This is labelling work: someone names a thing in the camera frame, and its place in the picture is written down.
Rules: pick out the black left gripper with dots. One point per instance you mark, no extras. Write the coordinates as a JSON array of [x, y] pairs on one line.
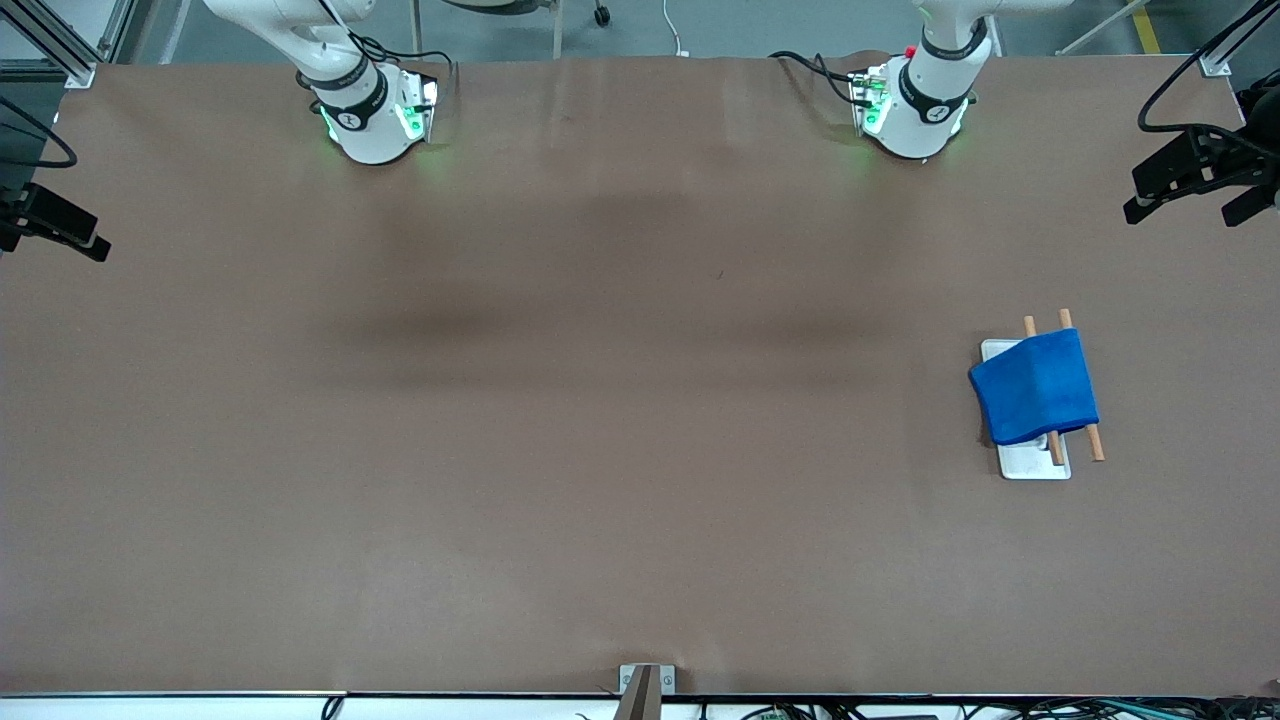
[[1228, 160]]

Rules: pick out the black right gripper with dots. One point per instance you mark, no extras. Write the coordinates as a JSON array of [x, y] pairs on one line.
[[30, 212]]

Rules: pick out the blue microfibre towel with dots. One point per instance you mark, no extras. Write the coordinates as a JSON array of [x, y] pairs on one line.
[[1035, 390]]

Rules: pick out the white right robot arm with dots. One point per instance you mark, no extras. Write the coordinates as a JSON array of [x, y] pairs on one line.
[[365, 110]]

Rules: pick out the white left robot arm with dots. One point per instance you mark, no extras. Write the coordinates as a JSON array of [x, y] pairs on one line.
[[925, 95]]

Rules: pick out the office chair base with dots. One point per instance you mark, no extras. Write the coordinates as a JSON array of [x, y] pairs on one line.
[[601, 15]]

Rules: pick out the aluminium frame profile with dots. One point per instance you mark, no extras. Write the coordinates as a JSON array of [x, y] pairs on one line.
[[70, 60], [1215, 65]]

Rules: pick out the white rack base plate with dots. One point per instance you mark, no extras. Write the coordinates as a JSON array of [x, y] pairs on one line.
[[1030, 462]]

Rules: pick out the grey metal mounting bracket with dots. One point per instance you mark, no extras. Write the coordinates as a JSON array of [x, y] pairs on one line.
[[666, 680]]

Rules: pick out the metal bracket at table edge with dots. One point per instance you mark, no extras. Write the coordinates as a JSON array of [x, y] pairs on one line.
[[640, 700]]

